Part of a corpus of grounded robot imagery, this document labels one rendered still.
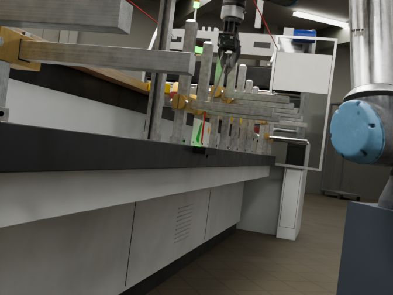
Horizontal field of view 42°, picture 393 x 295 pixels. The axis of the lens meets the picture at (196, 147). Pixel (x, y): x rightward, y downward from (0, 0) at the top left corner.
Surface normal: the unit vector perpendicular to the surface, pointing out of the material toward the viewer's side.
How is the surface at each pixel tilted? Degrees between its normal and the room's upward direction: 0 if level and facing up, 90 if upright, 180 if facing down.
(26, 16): 90
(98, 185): 90
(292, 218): 90
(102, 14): 90
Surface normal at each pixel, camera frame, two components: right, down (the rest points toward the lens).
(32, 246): 0.96, 0.12
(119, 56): -0.26, -0.03
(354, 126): -0.89, -0.02
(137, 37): 0.34, 0.04
